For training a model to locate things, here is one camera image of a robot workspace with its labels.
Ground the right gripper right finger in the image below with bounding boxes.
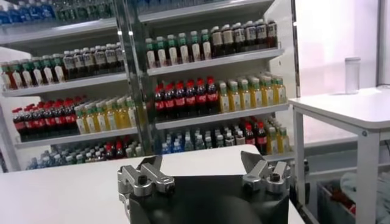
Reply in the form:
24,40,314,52
239,150,293,195

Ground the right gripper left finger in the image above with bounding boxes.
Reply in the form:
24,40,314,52
117,155,176,214

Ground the clothes storage bin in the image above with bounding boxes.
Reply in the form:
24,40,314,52
316,179,357,224

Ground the small red cap cola bottle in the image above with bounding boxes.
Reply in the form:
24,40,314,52
245,123,256,146
255,121,268,156
104,143,115,161
114,141,124,159

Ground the large yellow juice bottle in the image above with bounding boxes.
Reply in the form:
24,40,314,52
240,79,252,110
106,100,118,131
274,75,287,105
251,77,263,108
229,80,241,112
85,103,97,133
219,82,231,114
96,102,107,132
127,96,138,127
117,97,129,129
262,75,275,107
75,105,87,135

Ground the white metal shelf board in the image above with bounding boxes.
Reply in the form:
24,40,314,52
1,71,129,98
138,0,275,24
0,17,118,46
147,47,285,77
15,126,140,150
154,102,289,131

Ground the large red cap cola bottle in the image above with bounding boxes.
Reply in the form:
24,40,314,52
174,82,186,118
54,100,66,136
24,105,37,140
196,78,208,115
185,80,197,116
65,99,77,135
34,103,46,138
12,108,27,142
207,75,219,114
164,84,176,119
44,102,56,137
154,86,166,121

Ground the red fabric item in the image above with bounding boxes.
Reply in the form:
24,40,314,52
330,187,356,215

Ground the white side table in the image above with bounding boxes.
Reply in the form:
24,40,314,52
288,86,390,224

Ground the grey crumpled garment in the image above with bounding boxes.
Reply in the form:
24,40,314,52
339,172,390,224

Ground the green cap tea bottle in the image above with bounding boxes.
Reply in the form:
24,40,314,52
177,32,190,64
155,36,168,68
11,60,23,88
32,57,44,86
200,29,213,61
22,59,34,87
1,62,12,90
189,30,201,63
145,38,157,69
166,34,179,66
53,54,65,83
43,55,54,85

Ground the dark drink bottle blue label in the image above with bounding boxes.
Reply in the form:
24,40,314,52
244,21,257,52
74,49,85,79
266,18,278,49
115,42,125,71
105,44,116,73
94,45,106,75
256,19,268,50
84,47,95,77
63,51,76,80
233,23,246,54

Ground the translucent plastic cup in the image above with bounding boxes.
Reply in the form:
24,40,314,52
344,56,361,94

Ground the dark drink bottle beige label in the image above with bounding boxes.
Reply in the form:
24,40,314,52
222,24,235,57
211,26,224,58

